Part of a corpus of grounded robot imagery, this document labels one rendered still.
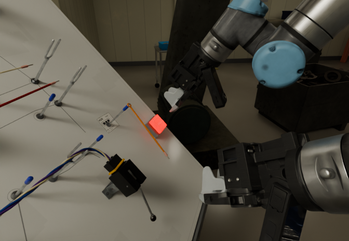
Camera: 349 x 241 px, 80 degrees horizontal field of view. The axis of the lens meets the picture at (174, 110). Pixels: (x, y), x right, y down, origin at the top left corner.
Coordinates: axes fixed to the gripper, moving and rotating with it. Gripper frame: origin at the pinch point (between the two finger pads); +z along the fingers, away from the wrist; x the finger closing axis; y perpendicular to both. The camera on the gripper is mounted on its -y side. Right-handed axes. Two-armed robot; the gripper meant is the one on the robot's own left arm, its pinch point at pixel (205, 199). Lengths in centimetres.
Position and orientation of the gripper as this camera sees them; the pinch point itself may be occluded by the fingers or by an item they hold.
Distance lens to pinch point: 41.7
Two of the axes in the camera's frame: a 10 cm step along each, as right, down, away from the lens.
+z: -5.1, 3.5, 7.8
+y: -0.6, -9.2, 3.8
